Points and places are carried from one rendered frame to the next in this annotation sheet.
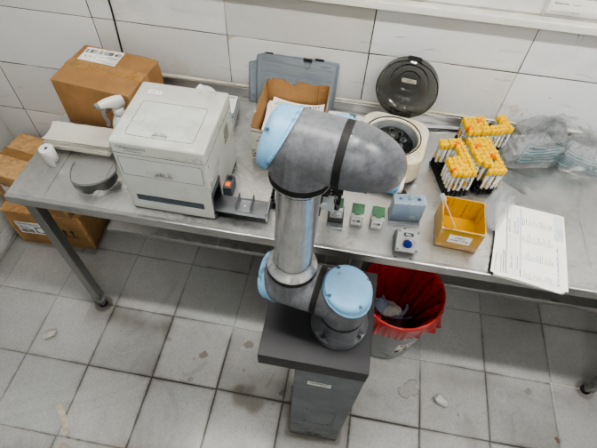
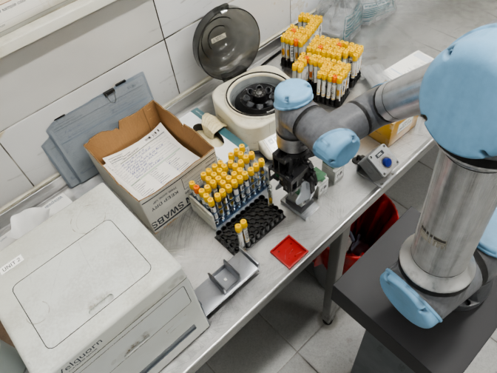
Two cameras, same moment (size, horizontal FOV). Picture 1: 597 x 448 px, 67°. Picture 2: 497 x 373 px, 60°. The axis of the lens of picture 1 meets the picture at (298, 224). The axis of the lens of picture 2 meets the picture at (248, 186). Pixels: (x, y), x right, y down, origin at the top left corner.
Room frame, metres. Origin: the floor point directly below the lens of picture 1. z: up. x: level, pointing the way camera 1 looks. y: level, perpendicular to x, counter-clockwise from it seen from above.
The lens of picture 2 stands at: (0.51, 0.42, 1.83)
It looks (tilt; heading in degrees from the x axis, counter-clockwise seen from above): 52 degrees down; 317
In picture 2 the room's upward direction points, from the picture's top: 9 degrees counter-clockwise
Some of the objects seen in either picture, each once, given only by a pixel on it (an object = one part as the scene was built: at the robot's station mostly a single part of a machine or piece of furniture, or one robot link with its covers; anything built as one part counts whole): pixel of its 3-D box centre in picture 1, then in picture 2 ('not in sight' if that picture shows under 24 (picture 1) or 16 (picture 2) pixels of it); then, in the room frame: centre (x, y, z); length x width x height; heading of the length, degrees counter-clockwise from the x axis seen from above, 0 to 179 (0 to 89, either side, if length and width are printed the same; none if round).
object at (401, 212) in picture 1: (406, 209); not in sight; (0.92, -0.35, 0.92); 0.10 x 0.07 x 0.10; 89
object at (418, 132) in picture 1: (388, 150); (263, 110); (1.17, -0.30, 0.94); 0.30 x 0.24 x 0.12; 164
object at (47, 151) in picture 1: (50, 155); not in sight; (1.08, 0.88, 0.90); 0.06 x 0.06 x 0.06; 83
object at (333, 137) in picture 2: not in sight; (333, 133); (0.80, -0.09, 1.23); 0.11 x 0.11 x 0.08; 74
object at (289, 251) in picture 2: not in sight; (289, 251); (0.83, 0.01, 0.88); 0.07 x 0.07 x 0.01; 83
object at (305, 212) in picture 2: (335, 215); (299, 201); (0.90, -0.12, 0.89); 0.09 x 0.05 x 0.04; 175
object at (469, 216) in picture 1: (458, 224); (387, 114); (0.87, -0.51, 0.93); 0.13 x 0.13 x 0.10; 80
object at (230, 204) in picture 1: (238, 204); (217, 285); (0.90, 0.20, 0.92); 0.21 x 0.07 x 0.05; 83
